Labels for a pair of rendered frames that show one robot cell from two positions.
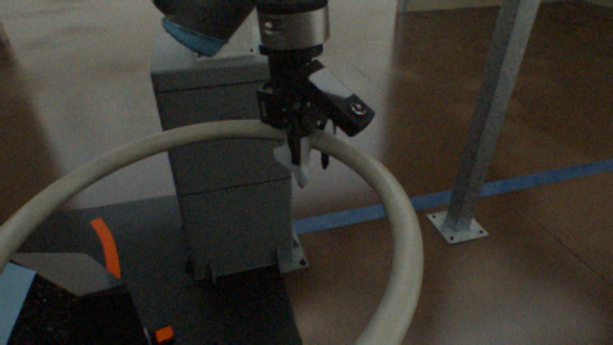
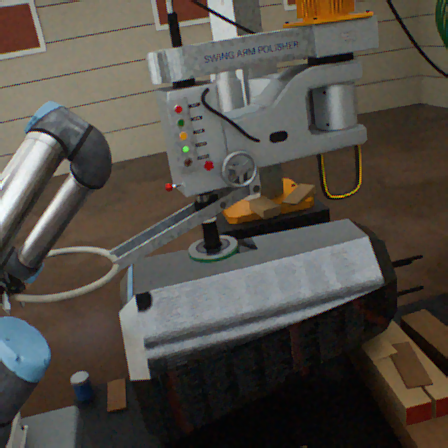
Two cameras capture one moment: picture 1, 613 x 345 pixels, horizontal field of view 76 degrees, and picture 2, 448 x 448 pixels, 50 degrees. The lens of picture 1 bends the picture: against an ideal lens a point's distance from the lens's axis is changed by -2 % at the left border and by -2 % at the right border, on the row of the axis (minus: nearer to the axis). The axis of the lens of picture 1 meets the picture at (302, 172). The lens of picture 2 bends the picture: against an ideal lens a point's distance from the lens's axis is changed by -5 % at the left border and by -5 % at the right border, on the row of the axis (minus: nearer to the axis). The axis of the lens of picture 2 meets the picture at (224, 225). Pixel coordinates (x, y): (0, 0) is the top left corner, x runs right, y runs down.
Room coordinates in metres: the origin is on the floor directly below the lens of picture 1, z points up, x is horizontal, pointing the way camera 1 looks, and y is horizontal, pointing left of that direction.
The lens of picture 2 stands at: (2.05, 1.04, 1.73)
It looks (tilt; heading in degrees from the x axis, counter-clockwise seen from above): 22 degrees down; 187
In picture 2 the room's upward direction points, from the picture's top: 10 degrees counter-clockwise
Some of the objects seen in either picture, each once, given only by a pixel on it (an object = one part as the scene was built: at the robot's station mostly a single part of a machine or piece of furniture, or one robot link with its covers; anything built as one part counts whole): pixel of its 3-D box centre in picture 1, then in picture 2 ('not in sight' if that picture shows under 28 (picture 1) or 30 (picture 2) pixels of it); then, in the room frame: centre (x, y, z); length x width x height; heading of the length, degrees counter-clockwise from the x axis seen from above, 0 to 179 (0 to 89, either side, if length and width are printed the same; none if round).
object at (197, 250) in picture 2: not in sight; (213, 246); (0.07, 0.71, 0.84); 0.21 x 0.21 x 0.01
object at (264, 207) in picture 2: not in sight; (264, 207); (-0.44, 0.94, 0.81); 0.20 x 0.10 x 0.05; 24
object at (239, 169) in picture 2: not in sight; (236, 167); (0.14, 0.87, 1.20); 0.15 x 0.10 x 0.15; 113
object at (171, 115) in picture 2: not in sight; (182, 135); (0.21, 0.70, 1.37); 0.08 x 0.03 x 0.28; 113
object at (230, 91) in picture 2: not in sight; (270, 96); (-0.54, 1.04, 1.36); 0.74 x 0.34 x 0.25; 38
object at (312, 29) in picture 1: (292, 26); not in sight; (0.52, 0.01, 1.10); 0.10 x 0.09 x 0.05; 143
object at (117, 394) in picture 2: not in sight; (117, 394); (0.04, 0.05, 0.02); 0.25 x 0.10 x 0.01; 16
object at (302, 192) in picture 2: not in sight; (298, 194); (-0.58, 1.13, 0.80); 0.20 x 0.10 x 0.05; 143
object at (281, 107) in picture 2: not in sight; (283, 124); (-0.07, 1.08, 1.30); 0.74 x 0.23 x 0.49; 113
